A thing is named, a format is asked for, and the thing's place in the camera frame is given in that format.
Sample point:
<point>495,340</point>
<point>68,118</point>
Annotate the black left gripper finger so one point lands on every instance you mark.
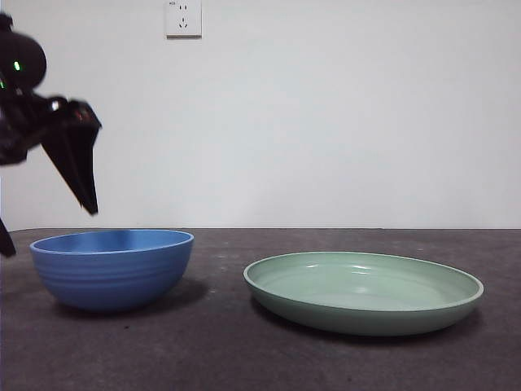
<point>5,242</point>
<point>77,163</point>

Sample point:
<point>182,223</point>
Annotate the white wall socket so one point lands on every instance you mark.
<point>184,20</point>

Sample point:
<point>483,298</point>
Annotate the green round plate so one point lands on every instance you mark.
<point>366,313</point>

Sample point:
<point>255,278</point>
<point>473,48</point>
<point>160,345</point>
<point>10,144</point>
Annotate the blue ribbed bowl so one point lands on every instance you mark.
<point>110,281</point>

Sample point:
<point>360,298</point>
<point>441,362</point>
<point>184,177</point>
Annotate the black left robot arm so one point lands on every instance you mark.
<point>22,57</point>

